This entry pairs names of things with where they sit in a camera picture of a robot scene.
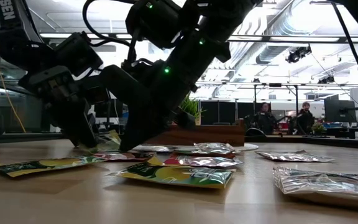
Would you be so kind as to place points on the long ceiling light bar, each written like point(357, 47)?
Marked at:
point(291, 39)

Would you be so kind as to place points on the black computer monitor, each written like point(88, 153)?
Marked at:
point(110, 110)

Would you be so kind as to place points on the person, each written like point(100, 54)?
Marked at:
point(264, 119)
point(304, 121)

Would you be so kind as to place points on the black ceiling spotlight cluster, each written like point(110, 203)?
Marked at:
point(297, 55)

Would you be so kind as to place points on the small background potted plant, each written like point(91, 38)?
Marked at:
point(319, 128)

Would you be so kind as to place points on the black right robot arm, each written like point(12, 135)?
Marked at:
point(222, 18)

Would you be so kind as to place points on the white round placemat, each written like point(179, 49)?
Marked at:
point(249, 147)

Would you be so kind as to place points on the wooden three-compartment box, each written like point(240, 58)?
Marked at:
point(213, 135)

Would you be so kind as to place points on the small green potted plant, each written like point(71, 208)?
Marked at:
point(193, 107)

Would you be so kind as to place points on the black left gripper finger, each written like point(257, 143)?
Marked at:
point(65, 121)
point(84, 124)

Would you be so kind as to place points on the black partition panels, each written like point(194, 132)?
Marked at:
point(225, 110)

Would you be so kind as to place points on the silver ventilation duct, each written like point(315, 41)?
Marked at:
point(269, 56)

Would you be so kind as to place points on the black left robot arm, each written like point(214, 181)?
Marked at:
point(17, 46)

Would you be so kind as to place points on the black aluminium table frame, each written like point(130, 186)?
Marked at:
point(17, 137)

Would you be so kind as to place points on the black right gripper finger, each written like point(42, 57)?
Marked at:
point(166, 105)
point(135, 102)

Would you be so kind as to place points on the red foil tea bag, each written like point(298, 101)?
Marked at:
point(204, 161)
point(123, 156)

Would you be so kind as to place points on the black background workstation frame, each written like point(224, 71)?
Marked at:
point(275, 84)

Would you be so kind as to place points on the black monitor on arm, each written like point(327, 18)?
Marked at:
point(340, 110)

